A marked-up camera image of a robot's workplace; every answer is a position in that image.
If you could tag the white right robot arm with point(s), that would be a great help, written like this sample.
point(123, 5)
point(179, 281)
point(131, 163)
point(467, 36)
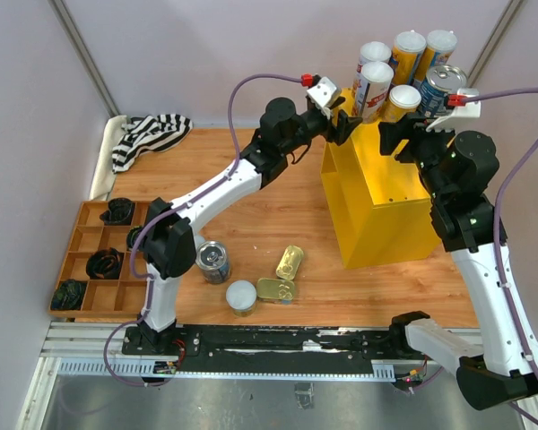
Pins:
point(455, 169)

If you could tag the green patterned rolled belt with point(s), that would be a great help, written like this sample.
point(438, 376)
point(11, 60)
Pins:
point(133, 237)

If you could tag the aluminium frame post right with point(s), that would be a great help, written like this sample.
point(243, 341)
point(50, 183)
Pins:
point(499, 31)

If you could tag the green rolled belt bottom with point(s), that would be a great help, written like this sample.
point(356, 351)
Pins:
point(69, 295)

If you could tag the black rolled belt top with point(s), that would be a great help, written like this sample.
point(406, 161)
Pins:
point(120, 212)

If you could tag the black rolled belt middle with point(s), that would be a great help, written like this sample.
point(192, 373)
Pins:
point(105, 264)

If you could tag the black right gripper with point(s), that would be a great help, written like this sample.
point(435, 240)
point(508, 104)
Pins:
point(412, 127)

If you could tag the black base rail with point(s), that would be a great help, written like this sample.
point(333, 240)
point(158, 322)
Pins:
point(197, 339)

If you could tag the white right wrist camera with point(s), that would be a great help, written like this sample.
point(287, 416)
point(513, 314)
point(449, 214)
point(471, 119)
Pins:
point(464, 110)

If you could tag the blue can silver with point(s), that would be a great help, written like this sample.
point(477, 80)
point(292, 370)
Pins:
point(439, 82)
point(213, 261)

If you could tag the aluminium frame post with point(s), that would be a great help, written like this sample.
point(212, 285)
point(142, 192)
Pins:
point(499, 31)
point(75, 38)

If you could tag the small can white lid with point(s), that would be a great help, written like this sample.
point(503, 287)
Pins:
point(402, 99)

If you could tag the aluminium frame post left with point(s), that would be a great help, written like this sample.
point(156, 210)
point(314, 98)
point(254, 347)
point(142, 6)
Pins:
point(75, 38)

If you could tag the yellow wooden shelf cabinet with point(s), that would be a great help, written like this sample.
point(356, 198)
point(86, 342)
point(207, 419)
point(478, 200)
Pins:
point(380, 210)

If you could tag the black striped cloth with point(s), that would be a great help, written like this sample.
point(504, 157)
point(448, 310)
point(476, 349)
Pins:
point(147, 134)

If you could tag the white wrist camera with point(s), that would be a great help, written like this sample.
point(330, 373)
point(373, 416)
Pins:
point(324, 95)
point(464, 110)

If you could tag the tall yellow blue can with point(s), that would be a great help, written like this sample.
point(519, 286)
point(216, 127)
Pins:
point(440, 46)

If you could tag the red label can white lid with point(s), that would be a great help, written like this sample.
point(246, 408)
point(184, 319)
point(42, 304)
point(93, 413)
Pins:
point(373, 51)

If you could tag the gold sardine tin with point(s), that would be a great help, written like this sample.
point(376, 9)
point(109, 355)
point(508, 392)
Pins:
point(280, 291)
point(289, 263)

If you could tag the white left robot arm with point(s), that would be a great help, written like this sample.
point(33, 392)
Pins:
point(168, 238)

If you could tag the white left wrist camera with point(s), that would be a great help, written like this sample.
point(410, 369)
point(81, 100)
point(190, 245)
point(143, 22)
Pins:
point(324, 95)

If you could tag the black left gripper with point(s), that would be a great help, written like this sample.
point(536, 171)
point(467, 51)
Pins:
point(346, 124)

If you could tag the tall can white lid front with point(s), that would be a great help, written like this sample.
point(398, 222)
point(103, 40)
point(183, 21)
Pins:
point(373, 87)

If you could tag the black rolled belt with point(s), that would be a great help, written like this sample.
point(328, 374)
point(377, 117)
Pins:
point(105, 264)
point(120, 212)

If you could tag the yellow can white lid front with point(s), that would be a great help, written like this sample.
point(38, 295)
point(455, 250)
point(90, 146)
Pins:
point(241, 297)

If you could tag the cream cloth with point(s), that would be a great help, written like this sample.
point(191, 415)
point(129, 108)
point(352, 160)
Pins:
point(103, 178)

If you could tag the tall can white lid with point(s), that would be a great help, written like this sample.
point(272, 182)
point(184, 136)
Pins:
point(406, 54)
point(373, 87)

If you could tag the wooden compartment tray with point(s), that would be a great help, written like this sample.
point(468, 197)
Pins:
point(95, 280)

